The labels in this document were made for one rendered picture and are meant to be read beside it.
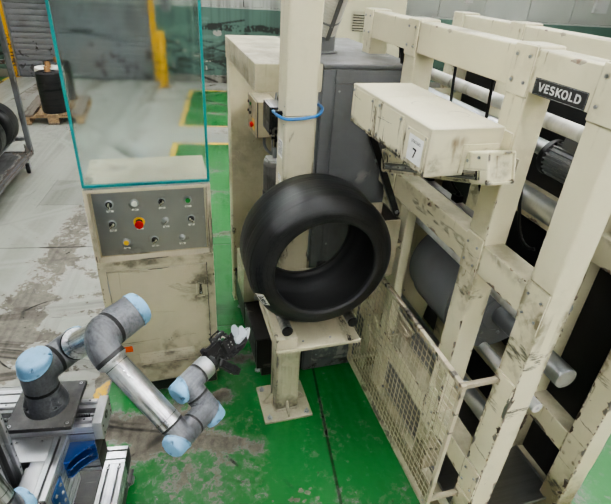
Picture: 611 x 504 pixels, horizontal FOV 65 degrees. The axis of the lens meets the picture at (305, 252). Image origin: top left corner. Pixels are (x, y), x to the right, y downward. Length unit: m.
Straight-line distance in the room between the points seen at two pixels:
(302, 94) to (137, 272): 1.19
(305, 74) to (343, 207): 0.53
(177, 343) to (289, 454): 0.84
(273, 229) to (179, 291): 0.99
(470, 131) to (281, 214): 0.67
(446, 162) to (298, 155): 0.70
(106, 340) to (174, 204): 0.99
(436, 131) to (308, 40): 0.67
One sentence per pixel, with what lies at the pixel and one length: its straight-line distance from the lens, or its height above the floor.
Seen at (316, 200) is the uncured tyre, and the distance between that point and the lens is 1.68.
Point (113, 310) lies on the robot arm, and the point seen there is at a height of 1.21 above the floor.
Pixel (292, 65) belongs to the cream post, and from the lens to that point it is 1.87.
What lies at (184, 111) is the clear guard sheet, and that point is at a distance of 2.19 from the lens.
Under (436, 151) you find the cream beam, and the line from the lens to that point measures 1.45.
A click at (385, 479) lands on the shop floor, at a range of 2.65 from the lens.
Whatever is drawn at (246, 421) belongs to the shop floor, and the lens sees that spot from 2.79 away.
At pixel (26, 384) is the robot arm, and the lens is 1.94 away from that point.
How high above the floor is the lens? 2.15
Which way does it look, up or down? 31 degrees down
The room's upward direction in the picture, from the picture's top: 4 degrees clockwise
